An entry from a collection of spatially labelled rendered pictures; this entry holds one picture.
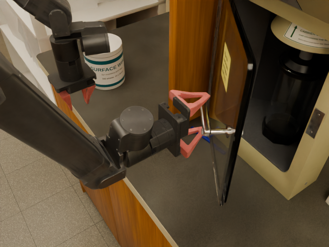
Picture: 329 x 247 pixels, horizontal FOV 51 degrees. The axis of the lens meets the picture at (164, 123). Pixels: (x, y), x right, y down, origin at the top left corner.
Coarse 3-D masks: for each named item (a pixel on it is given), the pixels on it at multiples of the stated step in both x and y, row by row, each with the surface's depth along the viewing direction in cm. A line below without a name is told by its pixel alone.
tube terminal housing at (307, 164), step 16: (256, 0) 69; (272, 0) 65; (288, 16) 64; (304, 16) 61; (320, 32) 60; (320, 96) 65; (320, 128) 68; (240, 144) 94; (304, 144) 74; (320, 144) 74; (256, 160) 91; (304, 160) 76; (320, 160) 82; (272, 176) 88; (288, 176) 82; (304, 176) 82; (288, 192) 85
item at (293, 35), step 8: (280, 16) 71; (272, 24) 73; (280, 24) 70; (288, 24) 68; (280, 32) 69; (288, 32) 68; (296, 32) 67; (304, 32) 66; (288, 40) 68; (296, 40) 67; (304, 40) 66; (312, 40) 65; (320, 40) 65; (296, 48) 67; (304, 48) 66; (312, 48) 66; (320, 48) 65; (328, 48) 65
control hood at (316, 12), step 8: (280, 0) 60; (304, 0) 53; (312, 0) 50; (320, 0) 48; (328, 0) 47; (296, 8) 58; (304, 8) 56; (312, 8) 53; (320, 8) 51; (328, 8) 49; (312, 16) 57; (320, 16) 54; (328, 16) 52
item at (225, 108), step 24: (240, 24) 59; (216, 48) 81; (240, 48) 56; (216, 72) 81; (240, 72) 56; (216, 96) 81; (240, 96) 56; (216, 120) 82; (240, 120) 59; (216, 144) 82; (216, 168) 82
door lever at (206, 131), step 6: (204, 108) 71; (204, 114) 70; (204, 120) 68; (204, 126) 67; (210, 126) 67; (228, 126) 66; (204, 132) 66; (210, 132) 66; (216, 132) 67; (222, 132) 67; (228, 132) 66
